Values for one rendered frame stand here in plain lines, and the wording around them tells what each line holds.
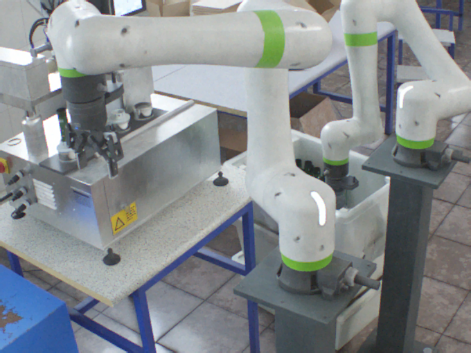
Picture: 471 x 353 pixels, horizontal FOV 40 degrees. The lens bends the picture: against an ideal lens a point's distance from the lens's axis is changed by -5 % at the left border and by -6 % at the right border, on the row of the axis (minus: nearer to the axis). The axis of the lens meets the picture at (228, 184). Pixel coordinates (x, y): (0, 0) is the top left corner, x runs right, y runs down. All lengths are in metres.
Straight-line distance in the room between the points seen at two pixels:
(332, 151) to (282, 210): 0.83
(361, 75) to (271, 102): 0.83
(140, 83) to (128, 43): 1.14
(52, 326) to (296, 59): 1.25
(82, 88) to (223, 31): 0.29
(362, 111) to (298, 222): 0.92
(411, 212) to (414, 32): 0.59
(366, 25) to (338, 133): 0.38
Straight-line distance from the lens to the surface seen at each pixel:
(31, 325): 2.14
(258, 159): 1.60
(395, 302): 2.47
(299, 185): 1.53
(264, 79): 1.51
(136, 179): 2.06
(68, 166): 2.02
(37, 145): 2.14
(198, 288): 3.12
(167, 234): 2.15
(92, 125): 1.36
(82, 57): 1.16
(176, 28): 1.21
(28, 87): 2.03
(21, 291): 2.29
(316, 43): 1.33
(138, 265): 2.04
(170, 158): 2.16
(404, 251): 2.33
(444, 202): 3.76
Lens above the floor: 1.94
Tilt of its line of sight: 30 degrees down
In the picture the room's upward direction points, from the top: 4 degrees counter-clockwise
